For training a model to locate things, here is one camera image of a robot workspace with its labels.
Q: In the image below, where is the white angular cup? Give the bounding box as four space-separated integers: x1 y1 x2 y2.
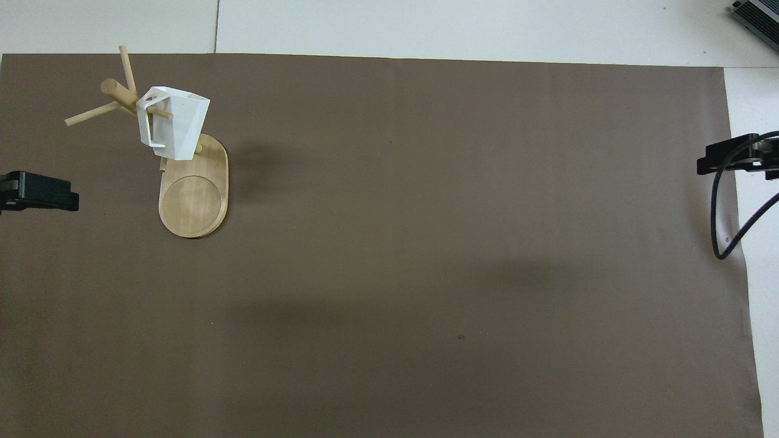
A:
135 86 211 161

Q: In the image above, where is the wooden cup rack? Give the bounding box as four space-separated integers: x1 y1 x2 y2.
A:
65 46 229 239

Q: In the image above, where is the black cable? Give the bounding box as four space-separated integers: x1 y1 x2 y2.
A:
710 131 779 261

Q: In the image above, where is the grey ribbed metal box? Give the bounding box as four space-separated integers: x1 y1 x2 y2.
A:
730 0 779 36

